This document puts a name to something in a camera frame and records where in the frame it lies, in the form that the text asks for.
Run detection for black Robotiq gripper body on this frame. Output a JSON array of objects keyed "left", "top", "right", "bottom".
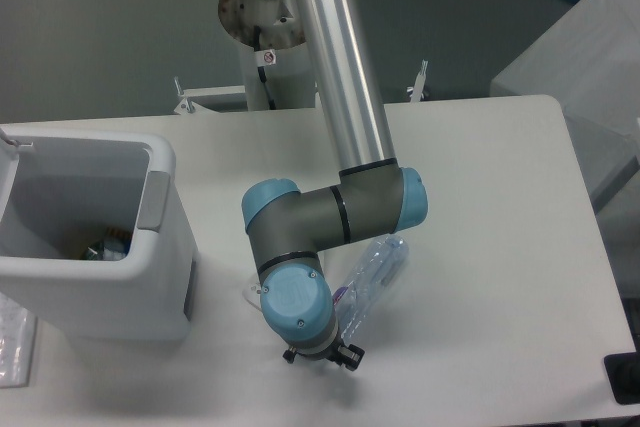
[{"left": 296, "top": 342, "right": 343, "bottom": 363}]

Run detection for clear crushed plastic bottle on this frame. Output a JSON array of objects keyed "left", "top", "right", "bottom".
[{"left": 333, "top": 234, "right": 409, "bottom": 344}]

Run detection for white plastic wrapper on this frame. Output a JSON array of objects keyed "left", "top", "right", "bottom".
[{"left": 242, "top": 273, "right": 262, "bottom": 312}]

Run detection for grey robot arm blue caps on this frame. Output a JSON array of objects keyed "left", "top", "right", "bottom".
[{"left": 241, "top": 0, "right": 428, "bottom": 370}]

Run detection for trash inside bin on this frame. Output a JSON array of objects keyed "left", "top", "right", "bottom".
[{"left": 80, "top": 228, "right": 133, "bottom": 261}]

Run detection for white trash can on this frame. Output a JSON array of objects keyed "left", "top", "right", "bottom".
[{"left": 1, "top": 125, "right": 198, "bottom": 341}]

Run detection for black device at table edge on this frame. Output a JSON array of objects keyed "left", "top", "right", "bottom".
[{"left": 604, "top": 352, "right": 639, "bottom": 405}]

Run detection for clear plastic sheet packet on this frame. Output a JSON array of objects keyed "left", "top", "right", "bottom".
[{"left": 1, "top": 294, "right": 37, "bottom": 389}]

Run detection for white side table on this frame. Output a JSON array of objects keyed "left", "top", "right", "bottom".
[{"left": 490, "top": 0, "right": 639, "bottom": 211}]

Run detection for white pedestal base frame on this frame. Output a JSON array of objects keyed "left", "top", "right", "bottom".
[{"left": 173, "top": 59, "right": 430, "bottom": 115}]

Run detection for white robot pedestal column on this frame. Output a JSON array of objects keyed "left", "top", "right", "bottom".
[{"left": 218, "top": 0, "right": 317, "bottom": 111}]

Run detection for black cable on pedestal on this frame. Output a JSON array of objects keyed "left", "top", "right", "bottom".
[{"left": 251, "top": 24, "right": 277, "bottom": 110}]

